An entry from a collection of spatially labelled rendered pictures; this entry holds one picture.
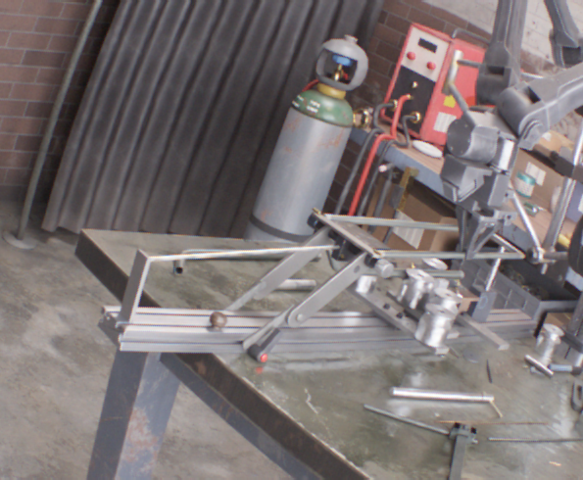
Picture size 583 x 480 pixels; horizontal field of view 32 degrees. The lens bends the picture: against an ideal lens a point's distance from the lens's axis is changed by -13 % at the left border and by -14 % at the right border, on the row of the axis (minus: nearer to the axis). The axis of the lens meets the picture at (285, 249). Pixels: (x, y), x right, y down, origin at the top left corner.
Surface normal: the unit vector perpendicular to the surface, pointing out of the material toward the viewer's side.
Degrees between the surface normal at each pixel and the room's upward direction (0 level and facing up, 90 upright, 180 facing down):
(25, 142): 90
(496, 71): 146
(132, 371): 90
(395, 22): 90
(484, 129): 108
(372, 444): 0
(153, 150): 89
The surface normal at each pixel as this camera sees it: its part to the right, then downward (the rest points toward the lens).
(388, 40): -0.73, -0.04
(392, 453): 0.33, -0.90
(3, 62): 0.61, 0.43
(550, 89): -0.22, -0.59
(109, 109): -0.14, 0.25
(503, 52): -0.45, -0.42
